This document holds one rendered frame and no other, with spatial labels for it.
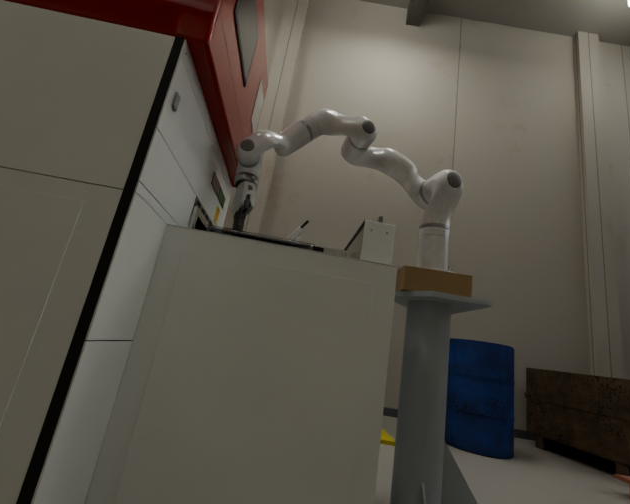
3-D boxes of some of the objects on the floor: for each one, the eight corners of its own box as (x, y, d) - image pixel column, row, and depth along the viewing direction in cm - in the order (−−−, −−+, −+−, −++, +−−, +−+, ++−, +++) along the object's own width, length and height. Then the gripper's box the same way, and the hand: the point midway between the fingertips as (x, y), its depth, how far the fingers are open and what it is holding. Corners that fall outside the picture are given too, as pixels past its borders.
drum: (483, 441, 306) (485, 346, 328) (532, 463, 253) (531, 348, 275) (426, 433, 298) (432, 336, 320) (464, 454, 245) (469, 336, 267)
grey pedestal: (485, 531, 131) (490, 318, 152) (574, 622, 88) (564, 308, 110) (355, 510, 131) (378, 299, 152) (382, 590, 88) (409, 282, 110)
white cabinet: (52, 609, 67) (166, 224, 89) (184, 453, 160) (224, 283, 181) (368, 647, 70) (403, 268, 92) (318, 472, 163) (341, 304, 185)
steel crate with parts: (608, 454, 344) (604, 380, 363) (759, 509, 231) (741, 396, 250) (515, 439, 344) (515, 365, 363) (621, 486, 231) (613, 375, 250)
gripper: (228, 188, 125) (219, 233, 118) (244, 170, 113) (235, 218, 106) (247, 196, 129) (239, 240, 122) (264, 178, 117) (257, 226, 110)
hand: (238, 224), depth 115 cm, fingers closed
